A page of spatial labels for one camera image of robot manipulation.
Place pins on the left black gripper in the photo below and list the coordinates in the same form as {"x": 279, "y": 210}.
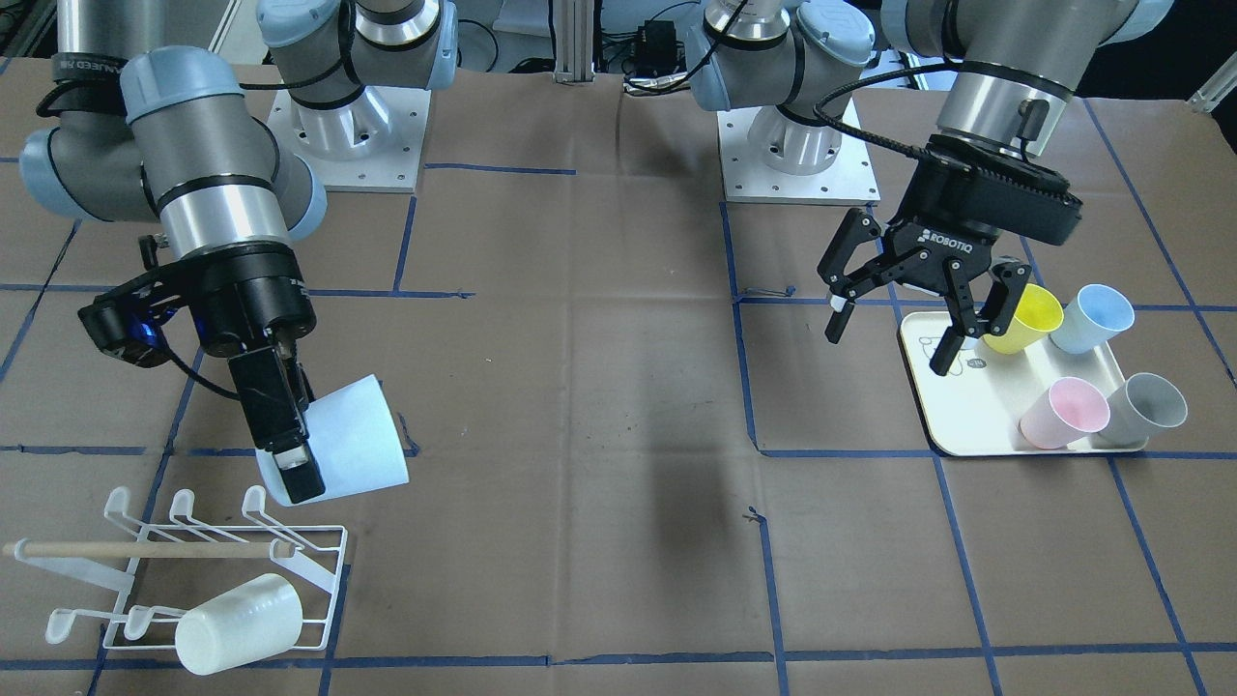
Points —
{"x": 942, "y": 253}

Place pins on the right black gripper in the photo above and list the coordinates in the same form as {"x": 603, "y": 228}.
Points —
{"x": 253, "y": 300}

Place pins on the light blue cup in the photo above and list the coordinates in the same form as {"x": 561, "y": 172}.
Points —
{"x": 355, "y": 442}
{"x": 1096, "y": 315}

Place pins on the white plastic cup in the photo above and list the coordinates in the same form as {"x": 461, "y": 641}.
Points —
{"x": 258, "y": 619}

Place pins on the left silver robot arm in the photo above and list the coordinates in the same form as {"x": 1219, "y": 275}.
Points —
{"x": 1017, "y": 65}

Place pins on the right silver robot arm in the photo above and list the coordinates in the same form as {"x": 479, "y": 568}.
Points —
{"x": 155, "y": 133}

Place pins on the yellow plastic cup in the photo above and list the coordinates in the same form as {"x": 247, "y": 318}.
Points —
{"x": 1037, "y": 315}

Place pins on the pink plastic cup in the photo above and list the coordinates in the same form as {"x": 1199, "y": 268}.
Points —
{"x": 1070, "y": 409}

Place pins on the grey plastic cup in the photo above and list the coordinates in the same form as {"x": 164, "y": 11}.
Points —
{"x": 1143, "y": 406}

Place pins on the cream serving tray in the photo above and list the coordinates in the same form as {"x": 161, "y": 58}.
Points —
{"x": 975, "y": 408}

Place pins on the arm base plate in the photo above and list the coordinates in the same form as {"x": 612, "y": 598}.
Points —
{"x": 372, "y": 145}
{"x": 768, "y": 159}

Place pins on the white wire cup rack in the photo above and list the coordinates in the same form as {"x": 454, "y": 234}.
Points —
{"x": 161, "y": 571}

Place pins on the aluminium frame post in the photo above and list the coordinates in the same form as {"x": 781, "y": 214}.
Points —
{"x": 573, "y": 34}

